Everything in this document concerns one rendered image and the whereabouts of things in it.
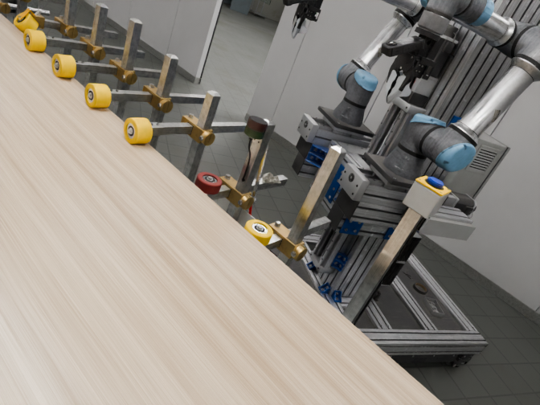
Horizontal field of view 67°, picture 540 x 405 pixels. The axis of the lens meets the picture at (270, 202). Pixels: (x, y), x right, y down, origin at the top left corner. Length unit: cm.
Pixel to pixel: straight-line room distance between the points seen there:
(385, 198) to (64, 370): 127
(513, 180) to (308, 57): 218
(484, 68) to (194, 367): 155
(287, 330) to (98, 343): 36
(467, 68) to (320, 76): 259
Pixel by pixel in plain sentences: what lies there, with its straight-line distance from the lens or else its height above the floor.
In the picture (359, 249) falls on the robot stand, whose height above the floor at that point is 55.
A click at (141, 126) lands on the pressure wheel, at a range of 132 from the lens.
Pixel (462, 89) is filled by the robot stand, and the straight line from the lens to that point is 185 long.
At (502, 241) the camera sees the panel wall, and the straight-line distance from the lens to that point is 373.
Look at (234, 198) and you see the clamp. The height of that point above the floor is 84.
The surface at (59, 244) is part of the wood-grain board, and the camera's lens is 92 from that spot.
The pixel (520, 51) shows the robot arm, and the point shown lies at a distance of 162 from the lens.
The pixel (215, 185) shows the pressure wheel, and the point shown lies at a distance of 125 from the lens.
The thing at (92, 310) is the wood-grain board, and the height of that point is 90.
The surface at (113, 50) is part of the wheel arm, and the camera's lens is 211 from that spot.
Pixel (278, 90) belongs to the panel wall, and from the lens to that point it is 455.
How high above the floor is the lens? 149
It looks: 27 degrees down
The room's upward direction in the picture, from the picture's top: 23 degrees clockwise
